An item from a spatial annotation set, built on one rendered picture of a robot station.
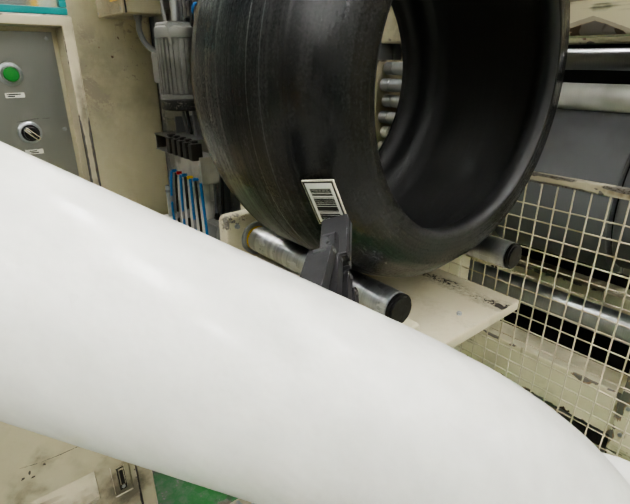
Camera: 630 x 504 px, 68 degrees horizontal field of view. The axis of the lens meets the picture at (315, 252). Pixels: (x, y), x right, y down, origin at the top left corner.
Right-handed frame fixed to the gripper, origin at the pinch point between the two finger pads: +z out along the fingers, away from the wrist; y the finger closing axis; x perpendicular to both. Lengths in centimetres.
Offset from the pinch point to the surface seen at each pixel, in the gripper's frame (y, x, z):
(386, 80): 17, 3, 73
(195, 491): 91, -81, 12
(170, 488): 89, -88, 12
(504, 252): 28.3, 17.5, 20.5
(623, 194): 31, 38, 30
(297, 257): 14.1, -12.4, 15.5
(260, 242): 14.3, -20.2, 21.9
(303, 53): -16.1, 2.5, 9.4
